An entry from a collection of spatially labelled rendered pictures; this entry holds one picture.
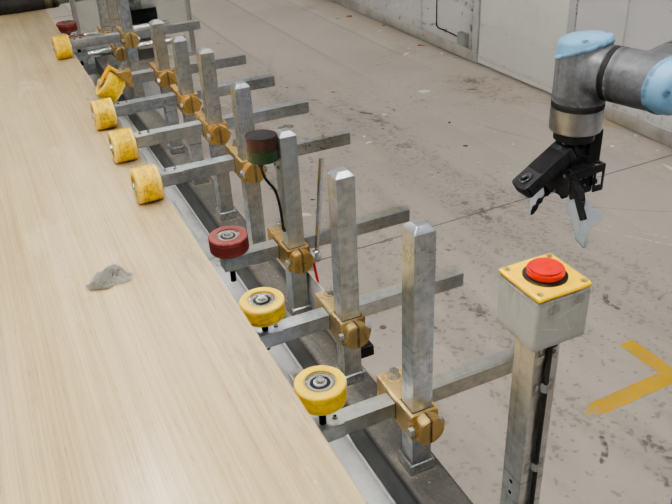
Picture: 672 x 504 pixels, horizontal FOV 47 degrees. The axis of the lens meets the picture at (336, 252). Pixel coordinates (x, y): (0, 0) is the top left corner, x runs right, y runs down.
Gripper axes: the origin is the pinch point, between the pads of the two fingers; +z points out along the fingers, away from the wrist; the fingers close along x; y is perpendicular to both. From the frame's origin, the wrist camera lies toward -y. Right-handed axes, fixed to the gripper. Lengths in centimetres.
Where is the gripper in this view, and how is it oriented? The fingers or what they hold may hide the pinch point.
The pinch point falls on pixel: (553, 232)
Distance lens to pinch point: 151.1
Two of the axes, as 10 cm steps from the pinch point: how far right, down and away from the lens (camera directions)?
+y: 9.0, -2.6, 3.6
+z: 0.5, 8.6, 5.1
